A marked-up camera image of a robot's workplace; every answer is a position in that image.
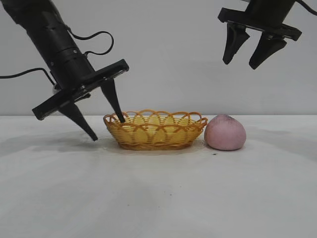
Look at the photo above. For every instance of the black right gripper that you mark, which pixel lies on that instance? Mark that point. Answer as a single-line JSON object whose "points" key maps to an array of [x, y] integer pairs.
{"points": [[266, 15]]}

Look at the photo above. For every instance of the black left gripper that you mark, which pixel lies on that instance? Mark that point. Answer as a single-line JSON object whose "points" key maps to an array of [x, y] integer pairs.
{"points": [[71, 77]]}

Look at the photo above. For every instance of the yellow woven wicker basket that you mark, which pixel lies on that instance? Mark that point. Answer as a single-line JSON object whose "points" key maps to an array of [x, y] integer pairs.
{"points": [[153, 138]]}

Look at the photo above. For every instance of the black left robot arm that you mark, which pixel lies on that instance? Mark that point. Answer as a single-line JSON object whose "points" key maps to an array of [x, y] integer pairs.
{"points": [[37, 24]]}

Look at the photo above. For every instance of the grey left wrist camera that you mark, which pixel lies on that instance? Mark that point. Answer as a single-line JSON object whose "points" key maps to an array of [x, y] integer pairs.
{"points": [[55, 88]]}

